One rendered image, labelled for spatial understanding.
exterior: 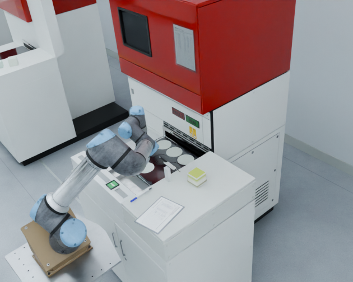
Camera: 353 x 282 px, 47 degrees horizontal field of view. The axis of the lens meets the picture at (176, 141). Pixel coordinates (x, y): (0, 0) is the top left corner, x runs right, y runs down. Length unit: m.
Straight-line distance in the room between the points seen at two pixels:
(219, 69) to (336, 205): 1.77
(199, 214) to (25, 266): 0.87
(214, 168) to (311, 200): 1.45
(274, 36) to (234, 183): 0.88
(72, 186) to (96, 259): 0.46
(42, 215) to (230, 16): 1.29
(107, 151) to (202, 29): 0.76
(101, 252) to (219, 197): 0.64
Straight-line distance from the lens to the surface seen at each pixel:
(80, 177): 1.72
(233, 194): 2.07
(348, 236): 3.29
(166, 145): 2.53
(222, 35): 2.10
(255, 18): 2.26
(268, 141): 2.78
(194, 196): 2.06
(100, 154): 1.64
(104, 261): 2.04
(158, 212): 1.99
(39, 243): 2.04
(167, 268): 2.02
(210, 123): 2.25
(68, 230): 1.82
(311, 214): 3.39
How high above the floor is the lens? 2.36
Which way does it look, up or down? 35 degrees down
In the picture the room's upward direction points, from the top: 5 degrees counter-clockwise
